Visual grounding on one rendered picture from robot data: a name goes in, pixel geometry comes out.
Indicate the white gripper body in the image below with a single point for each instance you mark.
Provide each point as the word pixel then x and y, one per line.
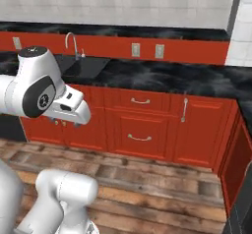
pixel 77 113

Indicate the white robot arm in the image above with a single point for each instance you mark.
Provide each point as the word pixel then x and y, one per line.
pixel 36 80

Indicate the brass door knob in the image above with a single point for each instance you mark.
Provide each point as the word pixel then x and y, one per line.
pixel 56 122
pixel 64 123

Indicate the red cupboard door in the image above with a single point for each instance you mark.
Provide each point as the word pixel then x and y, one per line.
pixel 39 129
pixel 206 133
pixel 88 136
pixel 238 165

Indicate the black sink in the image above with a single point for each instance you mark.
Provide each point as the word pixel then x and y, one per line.
pixel 83 67

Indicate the black dishwasher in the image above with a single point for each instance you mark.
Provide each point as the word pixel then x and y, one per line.
pixel 11 128

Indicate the deep red drawer front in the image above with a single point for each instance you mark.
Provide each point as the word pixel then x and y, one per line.
pixel 141 146

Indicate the silver tap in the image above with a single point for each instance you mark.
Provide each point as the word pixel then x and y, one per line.
pixel 75 44

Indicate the shallow red drawer front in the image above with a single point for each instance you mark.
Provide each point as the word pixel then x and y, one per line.
pixel 157 101

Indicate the grey wall socket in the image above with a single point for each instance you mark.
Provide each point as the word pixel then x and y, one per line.
pixel 159 51
pixel 136 50
pixel 17 43

